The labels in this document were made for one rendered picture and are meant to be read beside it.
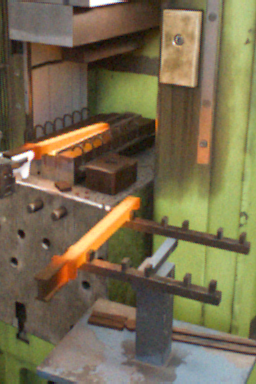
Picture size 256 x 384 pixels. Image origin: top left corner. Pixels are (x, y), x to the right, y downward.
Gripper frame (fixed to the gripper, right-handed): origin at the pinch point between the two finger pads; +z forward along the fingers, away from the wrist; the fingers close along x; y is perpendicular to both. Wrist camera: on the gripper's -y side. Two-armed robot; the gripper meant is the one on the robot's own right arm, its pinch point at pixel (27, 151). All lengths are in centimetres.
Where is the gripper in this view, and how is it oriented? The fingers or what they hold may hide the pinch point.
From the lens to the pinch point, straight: 160.5
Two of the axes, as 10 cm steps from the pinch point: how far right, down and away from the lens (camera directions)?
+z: 5.8, -2.5, 7.8
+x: 8.2, 1.8, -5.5
